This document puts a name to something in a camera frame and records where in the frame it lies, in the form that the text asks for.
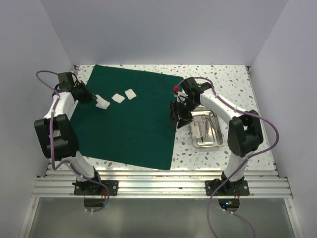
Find steel tweezers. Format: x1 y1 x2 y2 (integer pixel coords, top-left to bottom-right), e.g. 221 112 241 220
207 113 218 135

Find white bow-shaped gauze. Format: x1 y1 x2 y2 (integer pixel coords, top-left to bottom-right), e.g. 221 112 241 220
193 125 201 138

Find green surgical cloth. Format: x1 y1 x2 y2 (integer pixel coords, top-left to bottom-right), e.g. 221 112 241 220
70 65 181 170

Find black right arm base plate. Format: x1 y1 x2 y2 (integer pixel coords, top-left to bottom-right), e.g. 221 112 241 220
205 179 250 196

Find steel surgical scissors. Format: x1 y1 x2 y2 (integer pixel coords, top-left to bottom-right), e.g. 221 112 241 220
194 114 209 143

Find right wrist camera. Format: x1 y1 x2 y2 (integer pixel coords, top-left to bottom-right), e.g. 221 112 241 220
172 77 203 96

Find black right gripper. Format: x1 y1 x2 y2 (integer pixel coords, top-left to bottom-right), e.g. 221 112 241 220
169 98 200 129

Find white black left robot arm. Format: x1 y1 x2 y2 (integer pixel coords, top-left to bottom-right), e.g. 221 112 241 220
34 82 103 195

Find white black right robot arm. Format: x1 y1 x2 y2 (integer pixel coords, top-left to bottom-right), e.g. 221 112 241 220
170 77 264 195

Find steel instrument tray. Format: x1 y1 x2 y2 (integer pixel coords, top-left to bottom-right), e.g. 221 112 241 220
190 111 223 149

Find white gauze square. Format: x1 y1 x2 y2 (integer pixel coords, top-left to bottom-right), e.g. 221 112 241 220
125 89 137 100
96 95 110 110
112 93 125 104

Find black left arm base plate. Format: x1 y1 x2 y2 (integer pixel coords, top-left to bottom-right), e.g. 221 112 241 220
72 180 119 196

